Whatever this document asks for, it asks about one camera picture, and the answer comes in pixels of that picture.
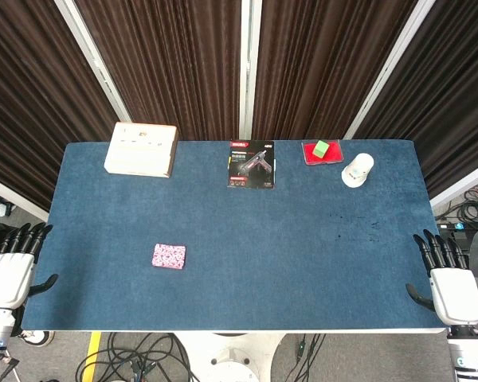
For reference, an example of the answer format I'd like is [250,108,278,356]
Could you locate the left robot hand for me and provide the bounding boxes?
[0,222,60,311]

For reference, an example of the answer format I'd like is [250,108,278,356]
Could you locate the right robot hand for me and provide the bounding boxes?
[405,229,478,327]

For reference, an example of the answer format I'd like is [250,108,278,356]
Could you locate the pink patterned sponge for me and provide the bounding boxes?
[150,243,187,272]

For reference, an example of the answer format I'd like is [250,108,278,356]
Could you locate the white black sneaker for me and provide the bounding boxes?
[18,329,55,348]

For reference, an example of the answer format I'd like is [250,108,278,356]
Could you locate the black power strip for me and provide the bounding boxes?
[437,220,478,240]

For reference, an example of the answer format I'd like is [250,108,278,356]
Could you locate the upside-down white paper cups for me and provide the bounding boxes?
[340,153,375,189]

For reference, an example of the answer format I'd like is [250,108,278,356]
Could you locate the brown pleated curtain panel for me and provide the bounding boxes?
[74,0,249,141]
[356,0,478,200]
[251,0,418,141]
[0,0,123,212]

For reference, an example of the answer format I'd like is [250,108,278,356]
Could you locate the white cardboard box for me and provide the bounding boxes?
[104,122,179,179]

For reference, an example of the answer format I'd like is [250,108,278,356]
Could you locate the red tray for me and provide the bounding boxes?
[301,138,345,166]

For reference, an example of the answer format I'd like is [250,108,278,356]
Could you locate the blue table cloth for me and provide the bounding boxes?
[21,138,463,331]

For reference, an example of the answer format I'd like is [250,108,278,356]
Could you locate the black glue gun package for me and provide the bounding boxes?
[225,139,277,190]

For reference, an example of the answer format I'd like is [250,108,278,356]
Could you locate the white partition post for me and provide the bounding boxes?
[344,0,437,140]
[241,0,263,140]
[429,157,478,209]
[0,173,49,222]
[54,0,132,123]

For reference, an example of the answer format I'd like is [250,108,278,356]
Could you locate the tangled cables beside partition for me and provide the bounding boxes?
[433,182,478,224]

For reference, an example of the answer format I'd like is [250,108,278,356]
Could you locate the black floor cable bundle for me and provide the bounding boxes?
[75,332,192,382]

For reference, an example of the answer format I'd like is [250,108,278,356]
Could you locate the black cable with green plug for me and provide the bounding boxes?
[290,333,327,382]

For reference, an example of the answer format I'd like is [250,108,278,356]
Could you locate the white table pedestal base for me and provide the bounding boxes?
[174,332,288,382]

